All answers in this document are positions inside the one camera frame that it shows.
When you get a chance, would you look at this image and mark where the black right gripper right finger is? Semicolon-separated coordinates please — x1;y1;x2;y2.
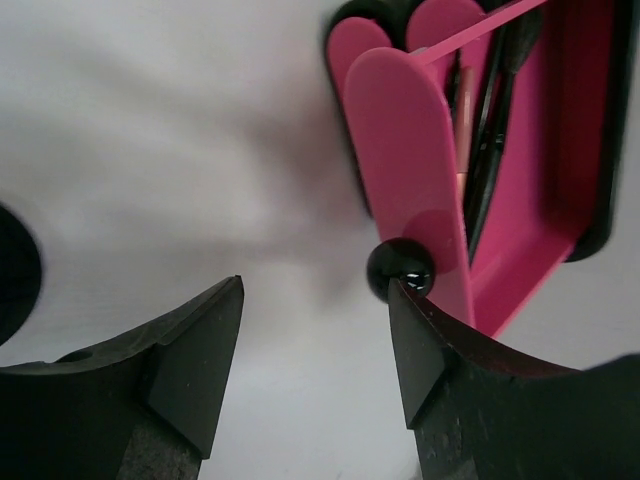
388;281;639;479

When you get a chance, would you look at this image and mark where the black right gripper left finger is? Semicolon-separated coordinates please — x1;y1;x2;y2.
1;276;244;479

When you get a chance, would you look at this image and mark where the black round compact jar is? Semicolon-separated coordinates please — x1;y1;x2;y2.
0;205;43;344

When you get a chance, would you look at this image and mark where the pink rose-gold makeup brush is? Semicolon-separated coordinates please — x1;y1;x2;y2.
455;67;475;200

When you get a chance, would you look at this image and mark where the long black makeup brush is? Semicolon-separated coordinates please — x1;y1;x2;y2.
463;27;506;212

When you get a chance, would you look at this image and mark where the black fluffy powder brush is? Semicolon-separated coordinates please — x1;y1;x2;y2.
465;8;543;260

